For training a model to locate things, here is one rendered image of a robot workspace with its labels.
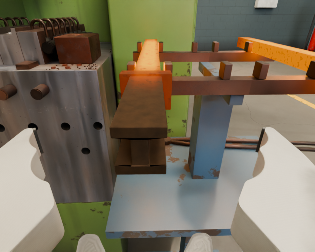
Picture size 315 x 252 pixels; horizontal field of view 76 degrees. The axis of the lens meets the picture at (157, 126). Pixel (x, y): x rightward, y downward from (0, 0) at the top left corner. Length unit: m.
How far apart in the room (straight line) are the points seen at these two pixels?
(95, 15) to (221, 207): 0.91
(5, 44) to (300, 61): 0.62
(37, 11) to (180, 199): 0.97
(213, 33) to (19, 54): 6.59
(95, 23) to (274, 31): 7.23
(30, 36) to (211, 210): 0.56
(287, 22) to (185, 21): 7.52
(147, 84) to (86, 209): 0.68
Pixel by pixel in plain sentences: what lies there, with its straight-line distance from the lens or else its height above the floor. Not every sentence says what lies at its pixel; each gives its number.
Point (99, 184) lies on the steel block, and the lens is 0.70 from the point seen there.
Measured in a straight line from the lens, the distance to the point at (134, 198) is 0.43.
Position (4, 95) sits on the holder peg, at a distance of 0.57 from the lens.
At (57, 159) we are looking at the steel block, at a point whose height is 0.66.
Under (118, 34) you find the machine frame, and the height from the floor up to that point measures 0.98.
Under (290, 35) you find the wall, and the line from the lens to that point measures 8.33.
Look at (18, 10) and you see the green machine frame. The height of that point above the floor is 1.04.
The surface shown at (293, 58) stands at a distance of 0.40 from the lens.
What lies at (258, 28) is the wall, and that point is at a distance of 7.65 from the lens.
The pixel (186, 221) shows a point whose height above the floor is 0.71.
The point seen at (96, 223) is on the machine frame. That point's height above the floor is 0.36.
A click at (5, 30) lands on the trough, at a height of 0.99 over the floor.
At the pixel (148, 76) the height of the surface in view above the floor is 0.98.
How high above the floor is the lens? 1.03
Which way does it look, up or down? 29 degrees down
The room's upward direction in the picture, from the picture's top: straight up
